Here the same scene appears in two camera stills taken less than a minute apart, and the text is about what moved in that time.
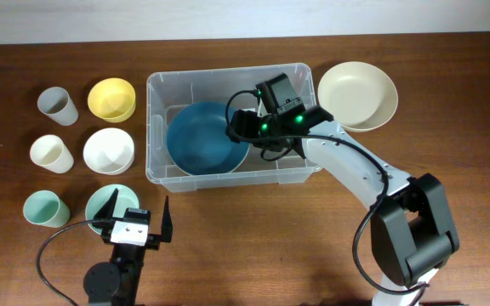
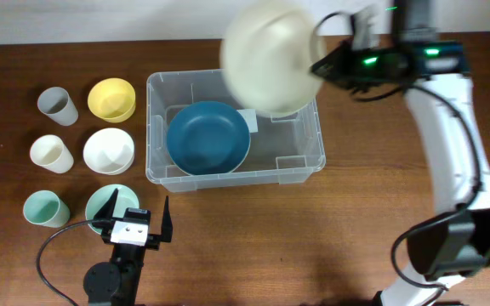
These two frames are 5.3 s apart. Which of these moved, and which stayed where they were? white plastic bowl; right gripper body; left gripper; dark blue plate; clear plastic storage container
Moved: right gripper body
Stayed: clear plastic storage container; white plastic bowl; left gripper; dark blue plate
